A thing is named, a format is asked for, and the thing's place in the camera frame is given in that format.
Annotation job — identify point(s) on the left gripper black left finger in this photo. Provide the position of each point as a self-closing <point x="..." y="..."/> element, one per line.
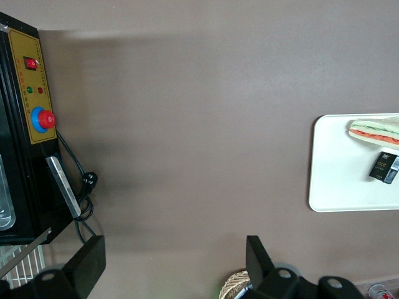
<point x="90" y="261"/>

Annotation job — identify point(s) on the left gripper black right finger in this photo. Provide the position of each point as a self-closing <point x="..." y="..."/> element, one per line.
<point x="257" y="264"/>

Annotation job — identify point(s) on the cream plastic tray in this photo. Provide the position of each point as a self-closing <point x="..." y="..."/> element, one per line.
<point x="339" y="174"/>

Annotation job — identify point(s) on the brown wicker basket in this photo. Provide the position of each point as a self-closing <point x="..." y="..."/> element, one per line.
<point x="233" y="285"/>

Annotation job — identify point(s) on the black sealing machine yellow panel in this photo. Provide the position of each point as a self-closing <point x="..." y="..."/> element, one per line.
<point x="22" y="187"/>

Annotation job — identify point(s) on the clear plastic container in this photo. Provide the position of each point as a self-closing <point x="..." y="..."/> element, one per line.
<point x="4" y="199"/>

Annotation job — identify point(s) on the red cola bottle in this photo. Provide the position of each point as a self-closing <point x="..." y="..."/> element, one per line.
<point x="385" y="292"/>

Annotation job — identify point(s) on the red emergency stop button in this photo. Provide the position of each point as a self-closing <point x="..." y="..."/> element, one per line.
<point x="44" y="120"/>

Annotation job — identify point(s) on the small black box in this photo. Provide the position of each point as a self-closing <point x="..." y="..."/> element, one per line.
<point x="381" y="168"/>

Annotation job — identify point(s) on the red indicator light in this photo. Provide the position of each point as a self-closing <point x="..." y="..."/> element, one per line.
<point x="40" y="90"/>

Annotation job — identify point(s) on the wrapped triangle sandwich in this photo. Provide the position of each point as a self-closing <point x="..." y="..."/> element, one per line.
<point x="377" y="132"/>

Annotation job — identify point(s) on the green indicator light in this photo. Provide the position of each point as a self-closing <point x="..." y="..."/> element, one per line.
<point x="30" y="90"/>

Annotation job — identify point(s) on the red rocker switch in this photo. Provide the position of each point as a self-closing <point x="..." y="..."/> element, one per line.
<point x="31" y="63"/>

